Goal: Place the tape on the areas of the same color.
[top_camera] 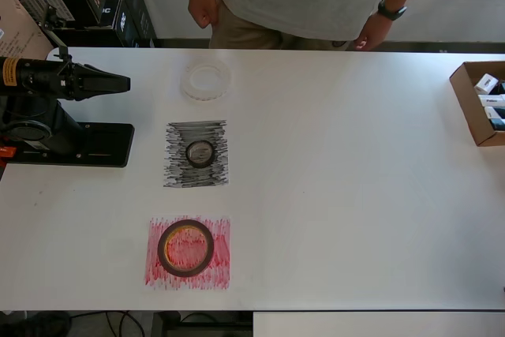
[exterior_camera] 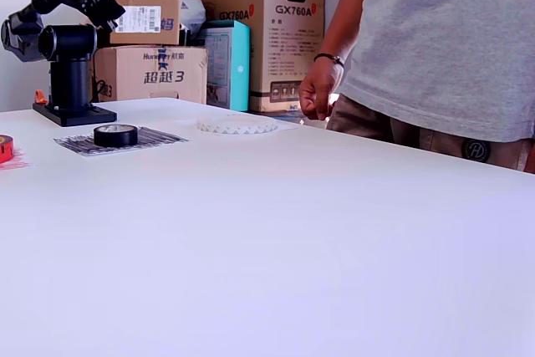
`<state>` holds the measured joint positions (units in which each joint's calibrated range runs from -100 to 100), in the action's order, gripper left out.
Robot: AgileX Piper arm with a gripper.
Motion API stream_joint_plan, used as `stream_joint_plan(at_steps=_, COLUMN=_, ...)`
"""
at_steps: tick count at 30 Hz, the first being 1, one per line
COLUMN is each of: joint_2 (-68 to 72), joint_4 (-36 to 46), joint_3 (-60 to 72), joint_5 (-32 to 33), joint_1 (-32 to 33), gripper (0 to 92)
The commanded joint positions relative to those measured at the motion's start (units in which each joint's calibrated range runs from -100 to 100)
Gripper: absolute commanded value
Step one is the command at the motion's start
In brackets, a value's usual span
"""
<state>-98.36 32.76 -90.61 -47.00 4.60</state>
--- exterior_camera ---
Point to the white tape roll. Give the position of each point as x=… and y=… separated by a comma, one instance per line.
x=238, y=127

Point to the person in grey shirt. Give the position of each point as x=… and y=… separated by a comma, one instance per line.
x=451, y=60

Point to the person's right hand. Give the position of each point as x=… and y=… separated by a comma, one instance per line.
x=319, y=89

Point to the red scribbled paper sheet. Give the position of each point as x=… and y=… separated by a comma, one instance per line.
x=18, y=162

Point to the black wrist band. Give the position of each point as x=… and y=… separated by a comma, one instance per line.
x=330, y=57

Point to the red tape roll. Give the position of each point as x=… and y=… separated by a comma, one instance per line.
x=6, y=150

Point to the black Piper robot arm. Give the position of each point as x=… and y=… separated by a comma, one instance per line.
x=67, y=47

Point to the black tape roll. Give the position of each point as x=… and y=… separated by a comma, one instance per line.
x=115, y=136

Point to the blank white paper sheet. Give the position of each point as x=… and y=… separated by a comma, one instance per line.
x=288, y=126

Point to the grey plastic bag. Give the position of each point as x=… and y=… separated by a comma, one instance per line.
x=193, y=10

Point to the Huntkey cardboard box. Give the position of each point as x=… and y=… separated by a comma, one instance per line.
x=125, y=81

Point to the orange clamp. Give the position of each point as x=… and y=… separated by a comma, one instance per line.
x=39, y=95

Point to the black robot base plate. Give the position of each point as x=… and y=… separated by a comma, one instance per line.
x=83, y=116

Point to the upper cardboard box with label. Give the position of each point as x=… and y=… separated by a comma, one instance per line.
x=150, y=18

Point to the black scribbled paper sheet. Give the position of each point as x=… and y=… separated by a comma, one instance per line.
x=159, y=139

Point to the teal box with photo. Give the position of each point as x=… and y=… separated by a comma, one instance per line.
x=234, y=64

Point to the person's right forearm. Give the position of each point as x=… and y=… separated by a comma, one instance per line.
x=347, y=10

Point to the large GX760A cardboard box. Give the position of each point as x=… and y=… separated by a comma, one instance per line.
x=271, y=39

